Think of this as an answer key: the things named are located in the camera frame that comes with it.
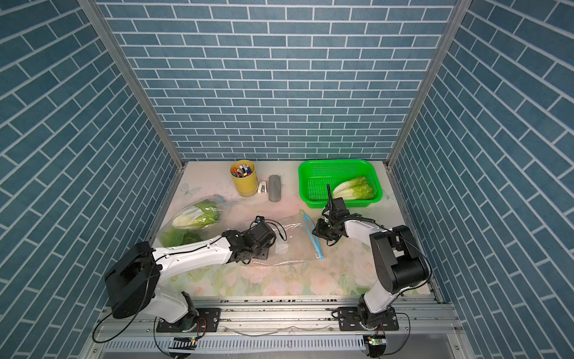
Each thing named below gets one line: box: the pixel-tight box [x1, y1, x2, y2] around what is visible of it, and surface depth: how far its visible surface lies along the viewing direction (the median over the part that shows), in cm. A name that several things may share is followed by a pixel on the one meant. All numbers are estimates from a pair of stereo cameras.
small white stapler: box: [257, 180, 267, 194], surface depth 110 cm
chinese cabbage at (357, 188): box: [332, 175, 375, 201], surface depth 101 cm
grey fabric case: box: [268, 174, 282, 203], surface depth 110 cm
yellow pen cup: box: [229, 160, 259, 198], surface depth 104 cm
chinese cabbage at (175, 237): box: [159, 225, 203, 248], surface depth 86 cm
